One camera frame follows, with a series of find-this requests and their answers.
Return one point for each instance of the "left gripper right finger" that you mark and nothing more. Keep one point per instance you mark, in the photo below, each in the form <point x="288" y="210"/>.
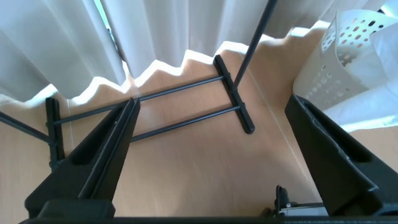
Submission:
<point x="345" y="174"/>

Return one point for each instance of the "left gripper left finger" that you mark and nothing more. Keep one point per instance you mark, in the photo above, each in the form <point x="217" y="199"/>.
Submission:
<point x="90" y="168"/>

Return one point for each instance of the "white garment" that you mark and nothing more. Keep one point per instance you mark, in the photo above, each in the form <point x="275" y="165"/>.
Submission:
<point x="373" y="105"/>

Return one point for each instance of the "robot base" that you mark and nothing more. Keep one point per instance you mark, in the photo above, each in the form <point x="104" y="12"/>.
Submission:
<point x="304" y="211"/>

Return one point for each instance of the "white laundry basket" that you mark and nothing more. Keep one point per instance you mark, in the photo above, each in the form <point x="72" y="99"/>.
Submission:
<point x="329" y="77"/>

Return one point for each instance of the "black clothes rack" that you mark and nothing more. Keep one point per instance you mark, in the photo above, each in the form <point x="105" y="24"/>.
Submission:
<point x="234" y="93"/>

